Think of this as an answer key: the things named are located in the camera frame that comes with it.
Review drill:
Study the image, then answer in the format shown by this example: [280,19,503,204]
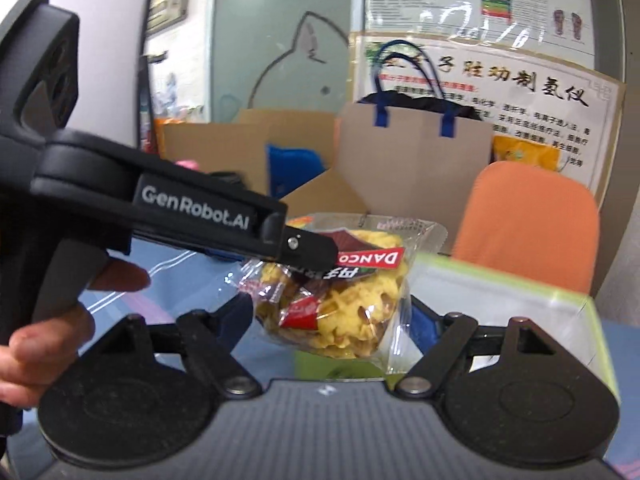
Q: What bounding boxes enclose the orange chair seat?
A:
[452,161,601,295]

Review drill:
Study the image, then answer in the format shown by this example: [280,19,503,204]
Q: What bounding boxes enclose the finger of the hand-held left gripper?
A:
[279,225,340,276]

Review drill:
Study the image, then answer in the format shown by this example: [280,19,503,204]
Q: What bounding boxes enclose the white wall appliance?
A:
[146,0,192,37]

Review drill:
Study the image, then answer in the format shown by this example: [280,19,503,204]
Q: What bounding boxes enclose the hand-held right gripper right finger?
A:
[395,297,548,397]

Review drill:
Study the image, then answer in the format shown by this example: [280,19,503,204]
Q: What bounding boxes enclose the person's left hand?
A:
[0,259,152,407]

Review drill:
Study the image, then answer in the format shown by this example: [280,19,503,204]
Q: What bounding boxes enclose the glass panel with cat drawing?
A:
[214,0,362,127]

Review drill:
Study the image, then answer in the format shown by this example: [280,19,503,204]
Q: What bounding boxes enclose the blue cushion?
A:
[266,143,332,199]

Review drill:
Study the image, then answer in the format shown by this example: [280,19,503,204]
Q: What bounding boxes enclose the red packet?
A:
[235,212,448,378]

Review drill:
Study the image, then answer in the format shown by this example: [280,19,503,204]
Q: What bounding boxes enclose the brown cardboard box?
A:
[160,109,373,217]

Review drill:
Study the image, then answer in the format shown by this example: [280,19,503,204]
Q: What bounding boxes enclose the cardboard framed wall poster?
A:
[347,30,627,202]

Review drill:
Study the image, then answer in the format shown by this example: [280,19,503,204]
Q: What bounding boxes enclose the light green cardboard box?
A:
[294,252,623,401]

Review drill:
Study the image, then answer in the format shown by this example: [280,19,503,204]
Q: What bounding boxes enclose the blue printed tablecloth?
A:
[75,170,640,480]

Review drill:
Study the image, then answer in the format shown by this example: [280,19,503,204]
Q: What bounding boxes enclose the brown paper bag blue handles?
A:
[335,40,497,257]

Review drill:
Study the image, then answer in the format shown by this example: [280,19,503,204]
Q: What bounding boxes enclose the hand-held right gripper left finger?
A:
[122,292,263,401]

